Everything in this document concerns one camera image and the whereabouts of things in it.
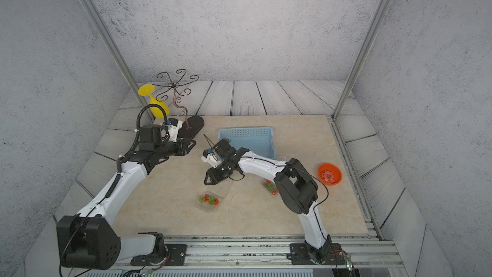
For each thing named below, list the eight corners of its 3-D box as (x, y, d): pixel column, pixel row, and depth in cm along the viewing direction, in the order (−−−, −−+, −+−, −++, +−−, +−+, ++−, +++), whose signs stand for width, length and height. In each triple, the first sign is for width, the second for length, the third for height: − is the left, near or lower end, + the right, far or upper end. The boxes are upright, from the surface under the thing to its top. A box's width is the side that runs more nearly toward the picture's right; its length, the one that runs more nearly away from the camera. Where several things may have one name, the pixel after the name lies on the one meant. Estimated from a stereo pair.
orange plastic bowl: (320, 185, 92) (322, 181, 89) (316, 167, 99) (318, 163, 96) (341, 185, 92) (345, 181, 89) (336, 167, 99) (338, 163, 96)
